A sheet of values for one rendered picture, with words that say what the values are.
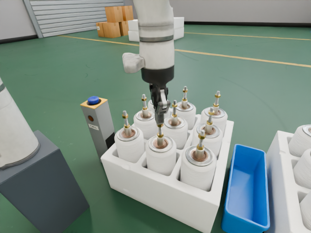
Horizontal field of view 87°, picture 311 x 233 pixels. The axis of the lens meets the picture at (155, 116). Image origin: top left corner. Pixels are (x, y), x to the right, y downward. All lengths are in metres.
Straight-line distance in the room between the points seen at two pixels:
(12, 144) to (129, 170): 0.30
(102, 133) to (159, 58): 0.42
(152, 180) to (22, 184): 0.32
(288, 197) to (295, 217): 0.05
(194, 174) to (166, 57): 0.30
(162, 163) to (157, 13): 0.37
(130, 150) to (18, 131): 0.29
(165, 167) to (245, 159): 0.39
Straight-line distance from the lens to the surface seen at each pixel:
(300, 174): 0.63
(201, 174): 0.47
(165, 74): 0.36
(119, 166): 0.57
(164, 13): 0.34
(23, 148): 0.51
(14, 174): 0.51
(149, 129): 0.62
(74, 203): 0.67
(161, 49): 0.34
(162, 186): 0.52
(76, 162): 0.90
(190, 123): 0.69
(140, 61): 0.35
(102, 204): 0.72
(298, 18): 5.53
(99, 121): 0.64
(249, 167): 0.83
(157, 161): 0.50
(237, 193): 0.75
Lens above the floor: 0.60
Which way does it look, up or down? 34 degrees down
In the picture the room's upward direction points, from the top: 3 degrees counter-clockwise
